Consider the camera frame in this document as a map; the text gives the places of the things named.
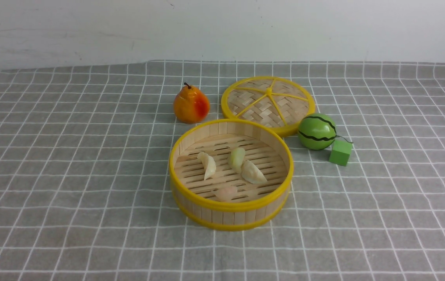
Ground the grey checked tablecloth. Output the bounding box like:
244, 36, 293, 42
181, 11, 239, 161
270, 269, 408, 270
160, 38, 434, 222
0, 61, 445, 281

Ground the green toy watermelon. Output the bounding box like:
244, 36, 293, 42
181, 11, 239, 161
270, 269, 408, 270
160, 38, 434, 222
297, 113, 337, 151

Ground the pale green dumpling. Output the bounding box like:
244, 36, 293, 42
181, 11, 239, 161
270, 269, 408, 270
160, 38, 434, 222
228, 147, 246, 174

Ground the green wooden cube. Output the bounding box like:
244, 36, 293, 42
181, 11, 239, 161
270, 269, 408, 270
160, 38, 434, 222
328, 139, 353, 167

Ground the white dumpling front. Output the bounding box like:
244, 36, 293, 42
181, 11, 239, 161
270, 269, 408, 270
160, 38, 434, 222
197, 151, 217, 180

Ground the yellow rimmed bamboo steamer tray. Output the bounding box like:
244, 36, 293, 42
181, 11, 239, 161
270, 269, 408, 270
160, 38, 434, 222
168, 119, 294, 231

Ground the orange toy pear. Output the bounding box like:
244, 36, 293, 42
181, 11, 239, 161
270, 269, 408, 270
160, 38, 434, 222
173, 82, 210, 123

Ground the woven bamboo steamer lid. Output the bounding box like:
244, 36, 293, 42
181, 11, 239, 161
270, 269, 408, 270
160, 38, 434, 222
221, 76, 317, 137

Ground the white dumpling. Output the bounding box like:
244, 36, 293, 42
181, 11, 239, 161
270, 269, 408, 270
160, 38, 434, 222
197, 151, 217, 180
241, 160, 267, 185

